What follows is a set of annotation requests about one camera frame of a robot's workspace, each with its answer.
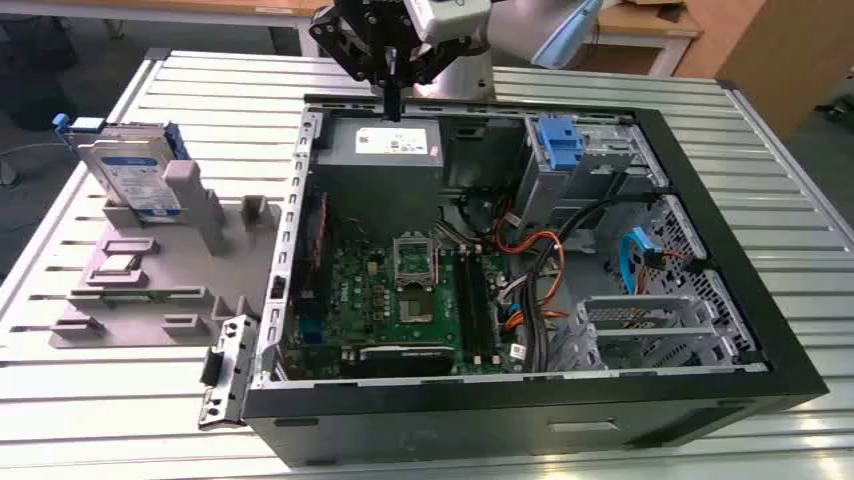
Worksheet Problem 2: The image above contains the grey metal disk bay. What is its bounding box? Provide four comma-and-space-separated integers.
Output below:
564, 293, 767, 374

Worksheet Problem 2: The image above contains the green motherboard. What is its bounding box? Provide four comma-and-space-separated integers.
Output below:
280, 234, 529, 379

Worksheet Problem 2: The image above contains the brown wooden cabinet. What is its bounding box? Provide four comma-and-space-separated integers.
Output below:
680, 0, 854, 142

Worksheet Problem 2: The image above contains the grey optical drive cage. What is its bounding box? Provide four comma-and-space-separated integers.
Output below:
514, 115, 673, 236

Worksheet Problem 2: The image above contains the green RAM stick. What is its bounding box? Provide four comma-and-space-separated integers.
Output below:
103, 289, 173, 304

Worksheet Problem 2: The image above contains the metal socket cover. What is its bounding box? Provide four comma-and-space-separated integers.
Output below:
392, 233, 442, 291

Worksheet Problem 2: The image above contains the silver CPU chip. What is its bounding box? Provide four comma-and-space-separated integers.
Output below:
97, 254, 143, 275

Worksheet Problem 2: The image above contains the blue drive latch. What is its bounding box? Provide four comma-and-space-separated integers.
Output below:
536, 115, 588, 172

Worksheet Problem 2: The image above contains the black mesh waste bin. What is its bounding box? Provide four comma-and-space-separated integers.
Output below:
0, 14, 81, 132

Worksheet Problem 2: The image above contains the black graphics card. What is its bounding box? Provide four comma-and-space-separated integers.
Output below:
338, 341, 457, 380

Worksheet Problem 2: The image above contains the orange red wire bundle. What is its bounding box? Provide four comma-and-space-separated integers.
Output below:
493, 207, 570, 332

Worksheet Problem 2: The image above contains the hard disk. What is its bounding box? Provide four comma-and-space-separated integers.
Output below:
53, 113, 195, 222

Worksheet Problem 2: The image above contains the thick black cable bundle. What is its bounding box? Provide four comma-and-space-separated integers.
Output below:
520, 192, 660, 374

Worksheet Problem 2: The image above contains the thin red wire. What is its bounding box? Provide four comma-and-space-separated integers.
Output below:
298, 192, 333, 301

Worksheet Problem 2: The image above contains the black open PC case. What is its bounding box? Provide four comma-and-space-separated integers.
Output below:
197, 92, 833, 469

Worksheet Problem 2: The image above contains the black RAM slot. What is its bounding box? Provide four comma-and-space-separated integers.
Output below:
453, 243, 484, 366
472, 243, 504, 365

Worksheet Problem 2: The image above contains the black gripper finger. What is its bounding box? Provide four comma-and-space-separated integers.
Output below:
394, 40, 486, 124
308, 7, 397, 124

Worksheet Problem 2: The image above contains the CPU socket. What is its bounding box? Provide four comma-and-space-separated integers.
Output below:
394, 289, 442, 326

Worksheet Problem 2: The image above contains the blue data wire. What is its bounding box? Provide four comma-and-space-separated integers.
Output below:
618, 225, 670, 302

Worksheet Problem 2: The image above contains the grey parts rack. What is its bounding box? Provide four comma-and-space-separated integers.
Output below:
47, 158, 288, 351

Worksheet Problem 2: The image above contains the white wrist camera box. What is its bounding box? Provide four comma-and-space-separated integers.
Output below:
404, 0, 494, 47

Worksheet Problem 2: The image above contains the wooden desk white frame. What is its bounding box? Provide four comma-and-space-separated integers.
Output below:
46, 0, 324, 59
573, 2, 707, 77

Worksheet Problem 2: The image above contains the black chair base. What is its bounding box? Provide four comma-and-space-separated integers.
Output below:
815, 92, 854, 121

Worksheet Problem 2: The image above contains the grey power supply unit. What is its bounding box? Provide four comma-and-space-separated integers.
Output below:
312, 117, 448, 239

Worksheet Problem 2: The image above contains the orange power wire black plug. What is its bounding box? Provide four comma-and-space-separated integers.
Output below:
641, 248, 711, 297

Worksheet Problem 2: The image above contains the grey expansion slot latch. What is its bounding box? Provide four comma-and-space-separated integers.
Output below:
197, 313, 261, 432

